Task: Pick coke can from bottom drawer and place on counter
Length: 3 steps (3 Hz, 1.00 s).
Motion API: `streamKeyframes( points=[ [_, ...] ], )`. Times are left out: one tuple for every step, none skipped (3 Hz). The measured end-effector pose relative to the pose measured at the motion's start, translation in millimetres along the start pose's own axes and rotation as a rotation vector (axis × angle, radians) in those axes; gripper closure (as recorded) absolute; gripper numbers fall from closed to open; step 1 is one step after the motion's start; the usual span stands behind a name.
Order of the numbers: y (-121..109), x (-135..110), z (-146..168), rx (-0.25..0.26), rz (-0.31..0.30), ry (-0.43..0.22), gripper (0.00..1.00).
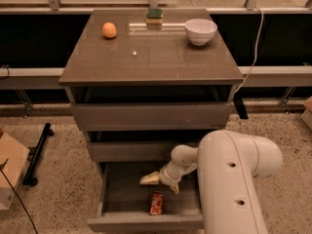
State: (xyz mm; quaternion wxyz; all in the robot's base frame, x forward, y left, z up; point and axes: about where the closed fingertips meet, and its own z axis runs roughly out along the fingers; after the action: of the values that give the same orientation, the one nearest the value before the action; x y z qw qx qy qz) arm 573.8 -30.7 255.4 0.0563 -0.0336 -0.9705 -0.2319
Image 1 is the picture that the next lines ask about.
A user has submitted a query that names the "grey middle drawer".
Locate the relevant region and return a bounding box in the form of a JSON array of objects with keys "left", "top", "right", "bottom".
[{"left": 87, "top": 140, "right": 181, "bottom": 162}]

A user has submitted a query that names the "grey top drawer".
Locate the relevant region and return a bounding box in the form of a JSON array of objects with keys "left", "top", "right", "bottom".
[{"left": 71, "top": 102, "right": 233, "bottom": 132}]

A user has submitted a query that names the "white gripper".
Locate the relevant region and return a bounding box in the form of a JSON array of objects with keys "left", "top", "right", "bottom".
[{"left": 139, "top": 167, "right": 179, "bottom": 195}]

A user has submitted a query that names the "black metal bar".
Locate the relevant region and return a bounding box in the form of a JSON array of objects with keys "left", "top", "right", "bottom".
[{"left": 22, "top": 123, "right": 54, "bottom": 186}]

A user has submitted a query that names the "white bowl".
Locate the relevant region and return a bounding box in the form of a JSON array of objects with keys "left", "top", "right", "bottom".
[{"left": 184, "top": 19, "right": 217, "bottom": 46}]

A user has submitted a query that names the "cardboard box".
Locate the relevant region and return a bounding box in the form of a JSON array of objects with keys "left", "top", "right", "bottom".
[{"left": 0, "top": 130, "right": 29, "bottom": 211}]

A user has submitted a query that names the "grey drawer cabinet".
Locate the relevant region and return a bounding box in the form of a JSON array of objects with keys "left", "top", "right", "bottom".
[{"left": 58, "top": 7, "right": 245, "bottom": 177}]

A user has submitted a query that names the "black cable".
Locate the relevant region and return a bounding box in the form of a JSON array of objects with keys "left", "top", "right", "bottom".
[{"left": 0, "top": 158, "right": 39, "bottom": 234}]

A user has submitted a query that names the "white cable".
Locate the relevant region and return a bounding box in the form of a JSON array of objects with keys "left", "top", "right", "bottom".
[{"left": 233, "top": 6, "right": 265, "bottom": 95}]

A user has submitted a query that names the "orange fruit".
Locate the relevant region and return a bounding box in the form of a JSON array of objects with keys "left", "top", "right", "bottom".
[{"left": 102, "top": 22, "right": 117, "bottom": 39}]

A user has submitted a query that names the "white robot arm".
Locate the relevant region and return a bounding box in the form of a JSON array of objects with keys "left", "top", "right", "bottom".
[{"left": 139, "top": 130, "right": 283, "bottom": 234}]

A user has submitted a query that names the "black bracket leg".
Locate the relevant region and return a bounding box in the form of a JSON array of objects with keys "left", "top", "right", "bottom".
[{"left": 233, "top": 92, "right": 249, "bottom": 119}]

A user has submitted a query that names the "green yellow sponge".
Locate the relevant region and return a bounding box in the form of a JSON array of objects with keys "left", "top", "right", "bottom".
[{"left": 145, "top": 9, "right": 163, "bottom": 24}]

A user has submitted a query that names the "grey open bottom drawer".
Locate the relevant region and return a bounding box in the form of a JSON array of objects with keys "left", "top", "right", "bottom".
[{"left": 88, "top": 161, "right": 203, "bottom": 232}]

